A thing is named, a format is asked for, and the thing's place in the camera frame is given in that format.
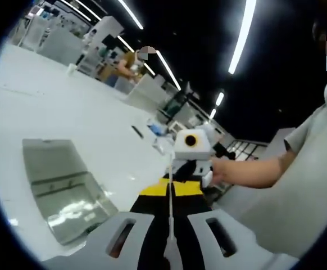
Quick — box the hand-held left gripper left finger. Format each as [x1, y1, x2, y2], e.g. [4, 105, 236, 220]
[44, 177, 171, 270]

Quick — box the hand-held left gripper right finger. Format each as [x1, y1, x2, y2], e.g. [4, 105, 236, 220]
[171, 179, 299, 270]

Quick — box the clear plastic guide fixture box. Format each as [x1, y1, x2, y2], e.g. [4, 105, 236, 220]
[22, 138, 119, 246]

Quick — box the clear plastic bag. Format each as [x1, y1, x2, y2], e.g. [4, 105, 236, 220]
[152, 137, 175, 155]

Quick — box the blue packet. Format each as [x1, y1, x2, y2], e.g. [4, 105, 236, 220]
[148, 123, 164, 135]

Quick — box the black pen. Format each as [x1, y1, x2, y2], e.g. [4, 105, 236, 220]
[131, 125, 144, 139]

